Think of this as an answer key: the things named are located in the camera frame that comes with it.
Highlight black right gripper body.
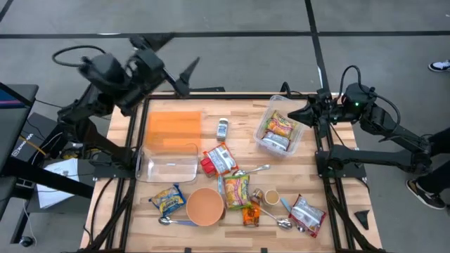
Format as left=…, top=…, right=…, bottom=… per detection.
left=309, top=91, right=347, bottom=123

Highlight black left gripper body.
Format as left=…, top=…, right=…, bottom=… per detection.
left=121, top=48, right=167, bottom=106

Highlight silver white noodle packet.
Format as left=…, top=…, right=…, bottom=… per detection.
left=260, top=130, right=291, bottom=153

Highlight white cap spice shaker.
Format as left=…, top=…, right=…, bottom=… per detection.
left=216, top=117, right=229, bottom=142

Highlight orange white ramen packet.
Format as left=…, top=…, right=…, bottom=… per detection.
left=202, top=141, right=239, bottom=177

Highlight tan lid seasoning jar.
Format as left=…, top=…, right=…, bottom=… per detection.
left=263, top=188, right=281, bottom=207

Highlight red white ramen packet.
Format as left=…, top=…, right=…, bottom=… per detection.
left=288, top=193, right=327, bottom=239

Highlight metal spoon orange handle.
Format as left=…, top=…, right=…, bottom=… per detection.
left=259, top=206, right=294, bottom=231

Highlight green yellow ramen packet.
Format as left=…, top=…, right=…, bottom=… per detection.
left=223, top=174, right=251, bottom=211

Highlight orange brown snack packet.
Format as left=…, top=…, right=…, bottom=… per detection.
left=241, top=202, right=262, bottom=228

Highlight blue yellow noodle packet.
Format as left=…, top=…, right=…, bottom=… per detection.
left=148, top=183, right=187, bottom=218

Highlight metal spoon purple handle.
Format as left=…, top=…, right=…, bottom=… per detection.
left=157, top=216, right=198, bottom=227

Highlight clear plastic bin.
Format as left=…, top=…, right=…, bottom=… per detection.
left=252, top=93, right=307, bottom=158

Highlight orange flat mat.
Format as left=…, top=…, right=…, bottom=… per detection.
left=146, top=111, right=203, bottom=154

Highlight all metal spoon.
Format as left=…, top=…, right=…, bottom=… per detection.
left=231, top=164, right=271, bottom=177

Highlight clear shallow tray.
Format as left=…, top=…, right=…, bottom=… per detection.
left=135, top=142, right=200, bottom=184

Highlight glass jar brown seasoning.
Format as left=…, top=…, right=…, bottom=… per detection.
left=250, top=188, right=265, bottom=207

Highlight black triangular plastic piece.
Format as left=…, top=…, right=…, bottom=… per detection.
left=354, top=209, right=371, bottom=231

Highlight person's leg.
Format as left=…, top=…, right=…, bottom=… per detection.
left=416, top=164, right=450, bottom=194
left=418, top=126, right=450, bottom=148

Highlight person's white black shoe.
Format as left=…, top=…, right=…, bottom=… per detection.
left=427, top=59, right=450, bottom=73

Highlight tan wooden bowl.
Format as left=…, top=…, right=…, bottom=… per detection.
left=185, top=187, right=226, bottom=228

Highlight black electronics box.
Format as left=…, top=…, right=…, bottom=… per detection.
left=10, top=112, right=75, bottom=166

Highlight black monitor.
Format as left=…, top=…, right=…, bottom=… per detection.
left=0, top=82, right=39, bottom=176

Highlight black monitor stand beam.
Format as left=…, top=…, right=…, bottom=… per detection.
left=0, top=156, right=94, bottom=200

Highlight white paper sheet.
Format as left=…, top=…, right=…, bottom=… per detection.
left=36, top=157, right=80, bottom=209

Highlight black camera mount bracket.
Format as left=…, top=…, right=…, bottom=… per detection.
left=189, top=86, right=226, bottom=93

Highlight black looped cable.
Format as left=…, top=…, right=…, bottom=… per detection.
left=280, top=81, right=295, bottom=98

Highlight black metal table frame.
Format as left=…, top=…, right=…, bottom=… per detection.
left=75, top=91, right=387, bottom=253

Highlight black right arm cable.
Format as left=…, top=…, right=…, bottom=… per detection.
left=337, top=65, right=402, bottom=136

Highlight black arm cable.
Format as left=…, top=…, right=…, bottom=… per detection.
left=337, top=65, right=402, bottom=136
left=51, top=44, right=106, bottom=67

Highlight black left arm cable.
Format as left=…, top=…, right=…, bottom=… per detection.
left=51, top=44, right=106, bottom=67

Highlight yellow cable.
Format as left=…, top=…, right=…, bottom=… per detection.
left=19, top=136, right=47, bottom=156

